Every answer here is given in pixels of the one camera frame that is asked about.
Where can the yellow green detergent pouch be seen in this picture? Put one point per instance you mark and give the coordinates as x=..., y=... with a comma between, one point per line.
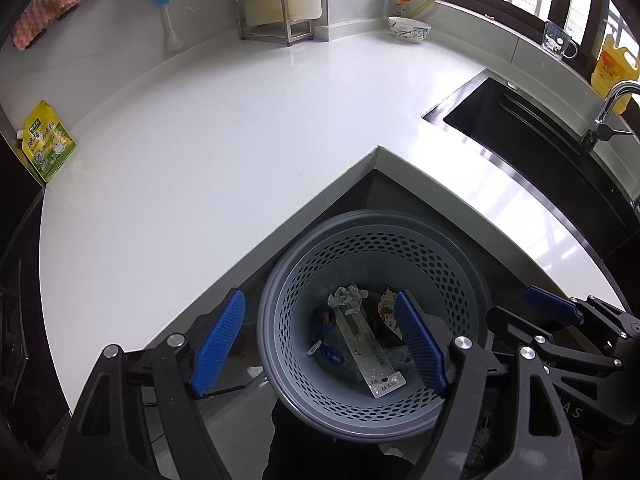
x=45, y=141

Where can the black stove top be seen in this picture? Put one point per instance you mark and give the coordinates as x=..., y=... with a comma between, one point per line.
x=32, y=402

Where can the grey perforated trash basket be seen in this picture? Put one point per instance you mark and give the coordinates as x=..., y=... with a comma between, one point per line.
x=303, y=351

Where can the clear glass mug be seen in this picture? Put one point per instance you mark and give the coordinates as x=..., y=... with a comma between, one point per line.
x=557, y=42

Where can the black kitchen sink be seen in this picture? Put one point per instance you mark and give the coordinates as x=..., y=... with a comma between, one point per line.
x=542, y=153

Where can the chrome faucet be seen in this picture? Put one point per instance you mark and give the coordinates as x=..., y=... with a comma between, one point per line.
x=599, y=130

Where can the white bottle brush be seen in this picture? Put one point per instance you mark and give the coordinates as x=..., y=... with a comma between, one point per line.
x=172, y=41

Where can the knife blister package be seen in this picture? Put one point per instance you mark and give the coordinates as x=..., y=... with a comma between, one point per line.
x=375, y=368

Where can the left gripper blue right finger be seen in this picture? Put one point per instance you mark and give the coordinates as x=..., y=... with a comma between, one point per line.
x=426, y=337

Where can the red white snack wrapper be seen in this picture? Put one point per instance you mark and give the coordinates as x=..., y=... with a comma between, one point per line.
x=386, y=311

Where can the white patterned ceramic bowl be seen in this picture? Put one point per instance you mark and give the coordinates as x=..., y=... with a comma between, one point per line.
x=408, y=29

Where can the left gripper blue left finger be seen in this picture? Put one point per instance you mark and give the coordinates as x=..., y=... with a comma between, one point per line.
x=211, y=337

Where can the steel cutting board rack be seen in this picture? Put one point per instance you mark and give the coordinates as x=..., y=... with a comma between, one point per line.
x=284, y=32

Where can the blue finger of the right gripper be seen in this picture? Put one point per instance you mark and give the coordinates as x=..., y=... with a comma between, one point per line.
x=561, y=310

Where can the clear plastic wrap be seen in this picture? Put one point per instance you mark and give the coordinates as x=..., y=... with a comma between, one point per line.
x=398, y=360

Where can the pink sponge cloth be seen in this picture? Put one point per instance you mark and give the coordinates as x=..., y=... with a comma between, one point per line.
x=36, y=18

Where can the yellow oil jug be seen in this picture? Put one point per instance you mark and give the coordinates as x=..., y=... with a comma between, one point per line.
x=614, y=64

